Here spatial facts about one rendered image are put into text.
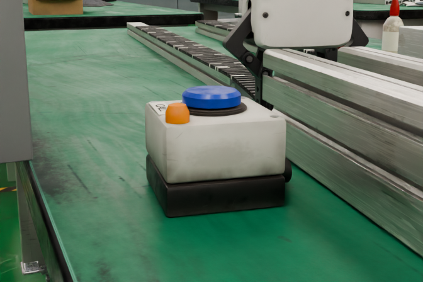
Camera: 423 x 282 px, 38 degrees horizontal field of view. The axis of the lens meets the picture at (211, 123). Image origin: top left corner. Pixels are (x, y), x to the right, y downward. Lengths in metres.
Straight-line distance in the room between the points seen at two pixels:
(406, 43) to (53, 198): 0.42
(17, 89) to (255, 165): 0.22
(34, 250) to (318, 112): 1.49
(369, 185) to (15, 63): 0.29
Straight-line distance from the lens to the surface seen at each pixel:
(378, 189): 0.38
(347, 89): 0.41
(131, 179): 0.46
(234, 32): 0.58
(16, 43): 0.51
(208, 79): 0.86
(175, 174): 0.38
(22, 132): 0.52
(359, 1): 3.83
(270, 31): 0.57
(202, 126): 0.38
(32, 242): 1.86
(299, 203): 0.42
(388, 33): 1.18
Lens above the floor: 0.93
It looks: 13 degrees down
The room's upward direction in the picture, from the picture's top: straight up
